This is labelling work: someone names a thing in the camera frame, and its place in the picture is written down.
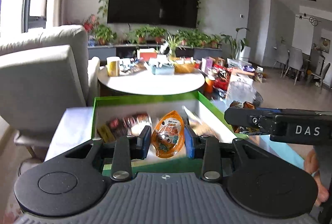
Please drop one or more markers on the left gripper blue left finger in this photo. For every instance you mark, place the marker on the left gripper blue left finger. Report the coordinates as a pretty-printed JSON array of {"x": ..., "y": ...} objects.
[{"x": 128, "y": 149}]

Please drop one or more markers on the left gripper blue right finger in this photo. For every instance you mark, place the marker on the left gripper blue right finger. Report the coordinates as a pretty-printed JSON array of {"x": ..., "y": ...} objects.
[{"x": 206, "y": 148}]

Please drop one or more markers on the red chicken snack pouch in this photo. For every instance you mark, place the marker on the red chicken snack pouch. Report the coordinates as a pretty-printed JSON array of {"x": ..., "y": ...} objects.
[{"x": 129, "y": 125}]

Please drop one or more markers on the orange jelly pouch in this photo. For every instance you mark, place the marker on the orange jelly pouch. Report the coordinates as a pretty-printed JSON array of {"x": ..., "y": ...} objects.
[{"x": 168, "y": 137}]

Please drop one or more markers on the person's right hand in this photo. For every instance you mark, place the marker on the person's right hand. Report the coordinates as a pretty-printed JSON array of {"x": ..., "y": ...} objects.
[{"x": 311, "y": 166}]

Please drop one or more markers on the clear glass mug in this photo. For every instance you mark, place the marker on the clear glass mug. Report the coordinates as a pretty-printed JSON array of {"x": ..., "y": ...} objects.
[{"x": 240, "y": 91}]

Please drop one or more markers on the round white coffee table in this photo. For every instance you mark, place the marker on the round white coffee table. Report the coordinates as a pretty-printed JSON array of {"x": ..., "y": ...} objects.
[{"x": 145, "y": 83}]

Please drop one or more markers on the yellow wicker basket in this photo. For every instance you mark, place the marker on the yellow wicker basket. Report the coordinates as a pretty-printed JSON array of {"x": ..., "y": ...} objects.
[{"x": 184, "y": 68}]

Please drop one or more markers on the blue plastic tray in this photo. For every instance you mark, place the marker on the blue plastic tray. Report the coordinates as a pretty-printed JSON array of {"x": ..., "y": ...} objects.
[{"x": 164, "y": 69}]

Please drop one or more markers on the orange storage box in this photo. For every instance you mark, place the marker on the orange storage box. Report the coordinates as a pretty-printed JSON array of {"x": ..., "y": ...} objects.
[{"x": 146, "y": 54}]

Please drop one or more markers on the dark tv console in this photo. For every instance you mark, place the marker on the dark tv console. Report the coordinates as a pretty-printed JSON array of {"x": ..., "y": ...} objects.
[{"x": 131, "y": 50}]

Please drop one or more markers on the spider plant in vase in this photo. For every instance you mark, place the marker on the spider plant in vase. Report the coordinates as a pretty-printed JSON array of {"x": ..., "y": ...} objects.
[{"x": 170, "y": 44}]

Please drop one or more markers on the grey armchair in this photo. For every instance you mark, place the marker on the grey armchair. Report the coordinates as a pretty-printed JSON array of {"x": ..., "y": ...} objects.
[{"x": 43, "y": 73}]

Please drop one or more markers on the wall-mounted black television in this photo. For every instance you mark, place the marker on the wall-mounted black television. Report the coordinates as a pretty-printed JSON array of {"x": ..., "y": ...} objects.
[{"x": 182, "y": 13}]

